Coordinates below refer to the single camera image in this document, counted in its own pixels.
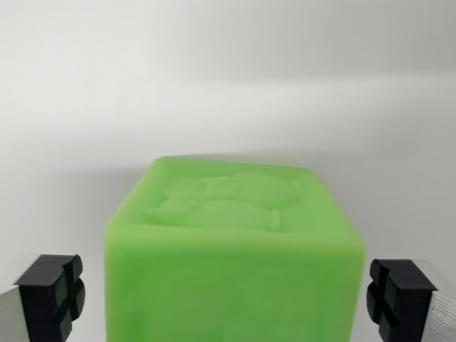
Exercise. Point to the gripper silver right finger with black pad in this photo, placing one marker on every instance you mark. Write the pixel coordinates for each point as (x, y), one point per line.
(409, 303)

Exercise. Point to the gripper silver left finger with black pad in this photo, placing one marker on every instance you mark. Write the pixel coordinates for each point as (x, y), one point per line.
(37, 299)

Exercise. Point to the green embossed cube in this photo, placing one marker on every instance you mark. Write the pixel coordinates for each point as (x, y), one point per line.
(235, 270)

